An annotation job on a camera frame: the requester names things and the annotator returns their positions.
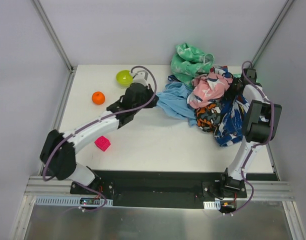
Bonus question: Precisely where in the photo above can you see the right slotted cable duct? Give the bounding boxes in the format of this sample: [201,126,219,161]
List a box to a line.
[203,200,221,211]

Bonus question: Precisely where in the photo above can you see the light blue cloth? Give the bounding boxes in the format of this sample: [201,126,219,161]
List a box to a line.
[156,82,197,127]

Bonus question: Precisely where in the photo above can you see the blue white red patterned cloth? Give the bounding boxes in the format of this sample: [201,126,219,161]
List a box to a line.
[167,65,249,148]

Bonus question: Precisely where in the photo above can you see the pink toy cube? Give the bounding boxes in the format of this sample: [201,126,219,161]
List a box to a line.
[94,136,111,152]

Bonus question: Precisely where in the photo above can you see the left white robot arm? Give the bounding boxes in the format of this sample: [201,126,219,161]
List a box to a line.
[40,82,158,186]

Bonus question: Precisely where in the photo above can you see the pink navy patterned cloth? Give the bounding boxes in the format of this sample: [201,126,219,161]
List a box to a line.
[186,72,233,109]

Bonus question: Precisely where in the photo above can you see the left aluminium frame post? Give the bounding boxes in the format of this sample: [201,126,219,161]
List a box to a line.
[30,0,74,73]

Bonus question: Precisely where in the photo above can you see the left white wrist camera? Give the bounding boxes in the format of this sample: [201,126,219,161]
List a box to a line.
[130,70,149,86]

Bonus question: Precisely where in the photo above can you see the slotted cable duct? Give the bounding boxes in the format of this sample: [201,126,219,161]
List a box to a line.
[203,200,221,211]
[35,196,113,208]

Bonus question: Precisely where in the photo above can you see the lime green plastic bowl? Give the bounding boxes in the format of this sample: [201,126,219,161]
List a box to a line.
[116,70,133,87]

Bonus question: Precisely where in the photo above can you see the left slotted cable duct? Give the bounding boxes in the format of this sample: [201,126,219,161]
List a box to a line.
[35,196,113,208]

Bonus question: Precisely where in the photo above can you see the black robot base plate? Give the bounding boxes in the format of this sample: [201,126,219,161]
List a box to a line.
[70,169,248,208]

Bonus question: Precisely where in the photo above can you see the right aluminium frame post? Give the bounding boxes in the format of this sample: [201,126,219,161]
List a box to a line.
[251,0,296,67]

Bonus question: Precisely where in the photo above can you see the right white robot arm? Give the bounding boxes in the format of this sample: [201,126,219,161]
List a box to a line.
[218,67,282,199]

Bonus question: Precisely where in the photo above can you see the aluminium frame post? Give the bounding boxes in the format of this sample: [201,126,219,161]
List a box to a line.
[30,0,74,73]
[251,0,296,67]

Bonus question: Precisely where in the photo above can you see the orange toy fruit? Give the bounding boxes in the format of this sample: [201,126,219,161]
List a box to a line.
[91,91,106,105]

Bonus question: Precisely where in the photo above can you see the green white patterned cloth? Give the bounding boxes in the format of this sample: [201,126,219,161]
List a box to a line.
[170,42,215,89]

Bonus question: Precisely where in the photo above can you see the aluminium front rail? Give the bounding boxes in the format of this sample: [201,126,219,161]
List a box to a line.
[24,176,296,202]

